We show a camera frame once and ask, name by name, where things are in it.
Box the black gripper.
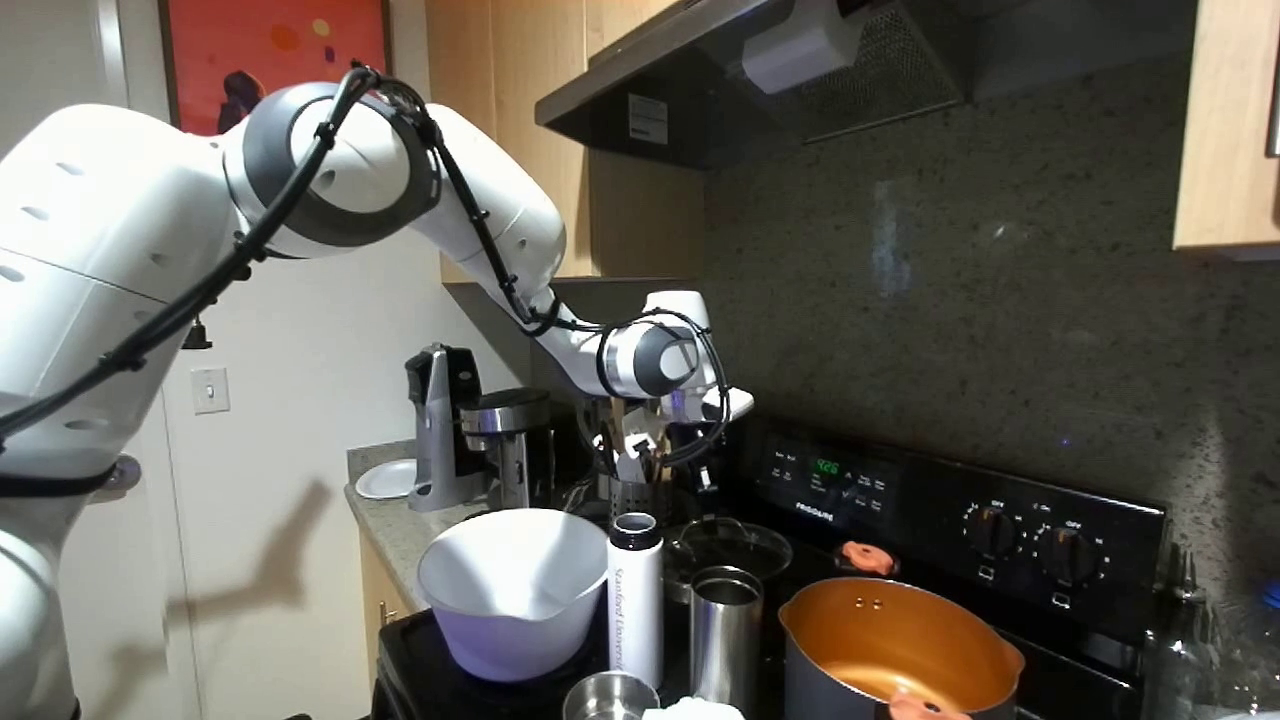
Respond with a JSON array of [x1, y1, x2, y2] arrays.
[[605, 396, 728, 513]]

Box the copper coloured pot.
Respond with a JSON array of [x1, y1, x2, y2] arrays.
[[775, 572, 1030, 720]]

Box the black electric stove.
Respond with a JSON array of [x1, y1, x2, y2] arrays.
[[366, 414, 1171, 720]]

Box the white insulated bottle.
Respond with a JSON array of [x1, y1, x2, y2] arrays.
[[605, 507, 671, 696]]

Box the steel kitchen appliance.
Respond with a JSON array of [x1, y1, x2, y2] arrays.
[[454, 387, 552, 513]]

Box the stainless steel tumbler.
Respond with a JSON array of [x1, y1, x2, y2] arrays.
[[688, 565, 766, 714]]

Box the large white mixing bowl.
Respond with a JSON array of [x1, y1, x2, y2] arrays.
[[410, 504, 616, 686]]

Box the orange round disc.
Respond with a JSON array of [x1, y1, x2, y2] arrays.
[[837, 534, 903, 580]]

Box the white crumpled cloth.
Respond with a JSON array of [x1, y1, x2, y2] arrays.
[[640, 693, 753, 720]]

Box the black coffee maker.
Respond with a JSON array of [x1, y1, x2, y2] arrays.
[[402, 340, 488, 513]]

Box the white plate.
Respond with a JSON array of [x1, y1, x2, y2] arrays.
[[353, 457, 425, 504]]

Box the steel range hood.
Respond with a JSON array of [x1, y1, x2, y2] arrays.
[[537, 0, 1191, 173]]

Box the dark glass bottle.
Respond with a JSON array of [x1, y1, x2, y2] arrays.
[[1145, 543, 1224, 720]]

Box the blue capped plastic bottle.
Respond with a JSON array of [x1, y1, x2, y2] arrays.
[[1216, 572, 1280, 720]]

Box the wooden wall cabinet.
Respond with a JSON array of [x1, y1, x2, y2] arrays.
[[1167, 0, 1280, 255], [410, 0, 711, 293]]

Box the white light switch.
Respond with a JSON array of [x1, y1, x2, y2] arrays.
[[188, 363, 235, 419]]

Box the red framed wall picture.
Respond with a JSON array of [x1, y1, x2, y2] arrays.
[[156, 0, 395, 136]]

